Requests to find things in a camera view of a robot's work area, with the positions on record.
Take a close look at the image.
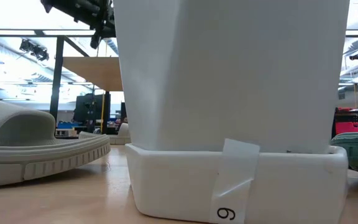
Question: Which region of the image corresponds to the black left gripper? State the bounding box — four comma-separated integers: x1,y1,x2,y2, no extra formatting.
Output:
73,0,117,50

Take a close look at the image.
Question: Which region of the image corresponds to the grey foam slide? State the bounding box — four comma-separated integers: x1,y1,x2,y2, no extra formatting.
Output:
0,96,111,189
78,123,132,146

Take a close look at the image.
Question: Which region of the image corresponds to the wooden shelf board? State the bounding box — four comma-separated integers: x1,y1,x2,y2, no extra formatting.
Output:
62,56,124,92

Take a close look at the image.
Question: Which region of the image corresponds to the black ceiling spotlight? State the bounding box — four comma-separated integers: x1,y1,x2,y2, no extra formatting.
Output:
19,39,50,62

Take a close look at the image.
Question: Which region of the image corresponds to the wide black monitor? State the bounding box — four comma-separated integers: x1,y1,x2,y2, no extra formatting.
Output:
73,93,105,124

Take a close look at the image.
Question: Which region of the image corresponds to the narrow black monitor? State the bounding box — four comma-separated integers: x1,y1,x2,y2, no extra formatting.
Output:
120,101,127,124

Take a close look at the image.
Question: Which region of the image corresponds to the blue box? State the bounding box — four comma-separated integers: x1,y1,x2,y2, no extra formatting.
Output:
57,121,80,129

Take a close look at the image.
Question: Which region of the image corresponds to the tall white plastic container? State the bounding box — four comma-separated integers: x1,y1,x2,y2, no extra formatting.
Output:
112,0,351,155

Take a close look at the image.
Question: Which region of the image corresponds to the white plastic base tray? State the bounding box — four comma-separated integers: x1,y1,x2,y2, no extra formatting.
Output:
124,142,350,224

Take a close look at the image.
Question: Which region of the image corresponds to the white tape label with digit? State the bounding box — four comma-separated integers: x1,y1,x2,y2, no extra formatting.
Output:
209,138,260,224

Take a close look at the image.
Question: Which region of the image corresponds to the red plastic crate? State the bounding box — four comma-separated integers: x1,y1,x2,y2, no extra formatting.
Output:
331,106,358,138

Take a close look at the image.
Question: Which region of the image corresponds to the black overhead frame bar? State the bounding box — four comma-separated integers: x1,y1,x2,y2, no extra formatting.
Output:
0,29,358,39

